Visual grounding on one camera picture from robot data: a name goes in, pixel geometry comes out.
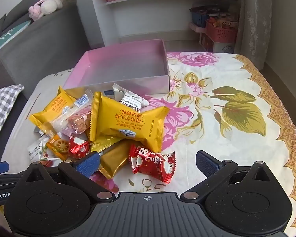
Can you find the grey checked pillow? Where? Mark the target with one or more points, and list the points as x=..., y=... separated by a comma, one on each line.
x=2, y=113

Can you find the blue plastic basket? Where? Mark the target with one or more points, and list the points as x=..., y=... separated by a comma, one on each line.
x=198, y=19

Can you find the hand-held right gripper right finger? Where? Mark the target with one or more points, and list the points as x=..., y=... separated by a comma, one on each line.
x=207, y=164

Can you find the yellow snack packet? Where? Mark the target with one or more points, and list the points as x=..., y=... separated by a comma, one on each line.
x=49, y=113
x=103, y=144
x=128, y=121

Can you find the white shelf unit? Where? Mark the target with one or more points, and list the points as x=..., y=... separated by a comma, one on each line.
x=143, y=19

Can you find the pink white plush toy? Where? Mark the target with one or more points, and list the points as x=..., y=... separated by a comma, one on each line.
x=46, y=6

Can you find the silver foil packet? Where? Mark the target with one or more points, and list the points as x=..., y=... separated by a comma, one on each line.
x=40, y=131

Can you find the white nut snack packet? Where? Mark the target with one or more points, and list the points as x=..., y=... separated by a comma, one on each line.
x=132, y=97

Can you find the floral printed blanket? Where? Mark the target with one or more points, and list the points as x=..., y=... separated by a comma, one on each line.
x=236, y=79

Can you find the clear nut cluster packet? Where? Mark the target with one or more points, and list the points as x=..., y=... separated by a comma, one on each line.
x=75, y=121

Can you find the red white snack packet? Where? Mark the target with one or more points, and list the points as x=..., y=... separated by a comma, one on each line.
x=79, y=148
x=150, y=163

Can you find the grey sofa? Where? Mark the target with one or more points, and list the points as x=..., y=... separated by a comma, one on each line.
x=39, y=42

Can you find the floral lace curtain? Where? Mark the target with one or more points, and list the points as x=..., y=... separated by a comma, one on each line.
x=252, y=17

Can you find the white packet with red picture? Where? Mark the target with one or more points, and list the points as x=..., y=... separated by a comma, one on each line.
x=49, y=160

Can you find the white storage box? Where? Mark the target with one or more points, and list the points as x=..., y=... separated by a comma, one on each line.
x=219, y=47

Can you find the pink tray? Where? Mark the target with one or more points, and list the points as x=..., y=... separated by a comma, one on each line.
x=196, y=28

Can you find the teal cushion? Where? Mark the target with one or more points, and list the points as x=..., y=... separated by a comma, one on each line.
x=7, y=38

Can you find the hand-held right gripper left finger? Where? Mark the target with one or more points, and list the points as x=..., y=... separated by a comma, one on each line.
x=87, y=165

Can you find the white green-print snack packet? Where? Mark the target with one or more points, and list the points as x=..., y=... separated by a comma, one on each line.
x=37, y=149

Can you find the red plastic basket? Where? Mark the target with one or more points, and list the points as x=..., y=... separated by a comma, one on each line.
x=220, y=33

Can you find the orange lotus root snack packet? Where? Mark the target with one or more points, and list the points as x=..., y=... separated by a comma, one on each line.
x=58, y=147

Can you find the gold snack packet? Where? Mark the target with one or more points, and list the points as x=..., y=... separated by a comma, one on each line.
x=113, y=160

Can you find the pink cardboard box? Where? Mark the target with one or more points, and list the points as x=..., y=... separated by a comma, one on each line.
x=118, y=61

